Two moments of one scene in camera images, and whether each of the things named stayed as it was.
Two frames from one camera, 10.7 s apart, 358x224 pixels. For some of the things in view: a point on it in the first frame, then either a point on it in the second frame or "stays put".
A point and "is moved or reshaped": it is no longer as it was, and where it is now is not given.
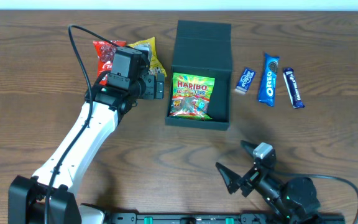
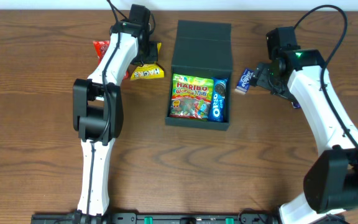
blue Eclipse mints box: [245, 79] stays put
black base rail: [211, 218] stays put
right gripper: [249, 178] -> [260, 78]
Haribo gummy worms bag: [191, 97] stays put
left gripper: [159, 86] -> [150, 52]
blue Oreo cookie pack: [268, 79] is moved or reshaped
